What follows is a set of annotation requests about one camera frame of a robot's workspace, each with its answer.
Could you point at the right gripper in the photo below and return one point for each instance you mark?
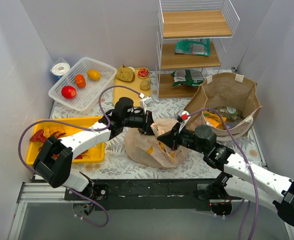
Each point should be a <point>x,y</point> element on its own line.
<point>176,138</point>

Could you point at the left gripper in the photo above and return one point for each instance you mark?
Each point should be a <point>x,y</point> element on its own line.
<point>149,122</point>

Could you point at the peach plastic grocery bag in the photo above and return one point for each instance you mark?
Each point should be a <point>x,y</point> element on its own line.
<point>147,150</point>

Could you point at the orange mango gummy packet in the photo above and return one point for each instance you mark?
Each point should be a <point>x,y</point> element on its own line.
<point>214,120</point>

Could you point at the silver drink can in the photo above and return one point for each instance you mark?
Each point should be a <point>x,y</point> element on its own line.
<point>233,124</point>

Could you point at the clear glass bottle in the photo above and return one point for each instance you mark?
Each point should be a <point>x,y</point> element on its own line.
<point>230,113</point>

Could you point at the teal snack packet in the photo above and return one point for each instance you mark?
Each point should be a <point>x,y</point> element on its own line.
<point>200,47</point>

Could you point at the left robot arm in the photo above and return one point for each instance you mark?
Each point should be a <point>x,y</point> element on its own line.
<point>54,160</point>

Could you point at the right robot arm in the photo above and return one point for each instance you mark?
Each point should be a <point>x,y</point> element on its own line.
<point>257,172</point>

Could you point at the small bread roll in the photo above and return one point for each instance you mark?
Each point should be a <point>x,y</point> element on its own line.
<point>145,85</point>

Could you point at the round bread loaf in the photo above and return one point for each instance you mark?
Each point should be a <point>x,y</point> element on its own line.
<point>126,74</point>

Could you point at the floral table mat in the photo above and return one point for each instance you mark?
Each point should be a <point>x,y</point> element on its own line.
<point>117,164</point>

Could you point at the yellow mango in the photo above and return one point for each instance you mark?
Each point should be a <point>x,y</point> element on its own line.
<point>93,75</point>

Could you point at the white plastic basket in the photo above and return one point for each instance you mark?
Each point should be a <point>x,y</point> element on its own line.
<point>87,97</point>

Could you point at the small orange pumpkin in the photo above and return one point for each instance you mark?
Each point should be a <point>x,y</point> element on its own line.
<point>80,81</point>

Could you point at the green white snack packet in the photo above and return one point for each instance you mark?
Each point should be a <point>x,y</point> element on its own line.
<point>186,77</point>

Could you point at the yellow vegetable tray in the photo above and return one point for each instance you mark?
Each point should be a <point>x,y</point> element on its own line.
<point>93,155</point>

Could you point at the white tape roll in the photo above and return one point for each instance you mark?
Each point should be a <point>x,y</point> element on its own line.
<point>60,69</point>

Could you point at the red toy lobster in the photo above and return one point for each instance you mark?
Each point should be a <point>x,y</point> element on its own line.
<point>39,136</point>

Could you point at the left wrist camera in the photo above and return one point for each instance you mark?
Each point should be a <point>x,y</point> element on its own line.
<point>145,101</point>

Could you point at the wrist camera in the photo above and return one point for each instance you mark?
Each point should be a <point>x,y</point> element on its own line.
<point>182,117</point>
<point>145,101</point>

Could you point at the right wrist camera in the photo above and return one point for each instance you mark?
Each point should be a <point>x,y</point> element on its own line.
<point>182,117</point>

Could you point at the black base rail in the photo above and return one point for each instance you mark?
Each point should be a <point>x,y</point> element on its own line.
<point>204,194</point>

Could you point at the white wire shelf rack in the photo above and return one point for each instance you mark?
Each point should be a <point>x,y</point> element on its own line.
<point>192,35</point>

